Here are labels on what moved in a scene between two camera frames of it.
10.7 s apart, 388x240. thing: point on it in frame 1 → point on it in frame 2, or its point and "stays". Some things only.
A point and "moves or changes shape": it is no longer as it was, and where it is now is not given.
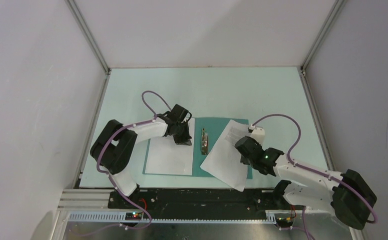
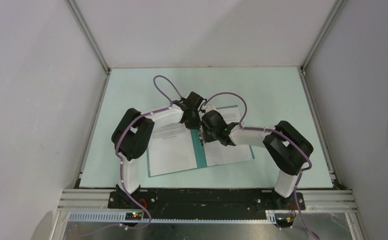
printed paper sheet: [223, 160] moves or changes shape
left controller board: [133, 216] stays
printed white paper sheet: [164, 156] stays
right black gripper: [244, 160] → [207, 138]
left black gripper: [185, 139] → [195, 125]
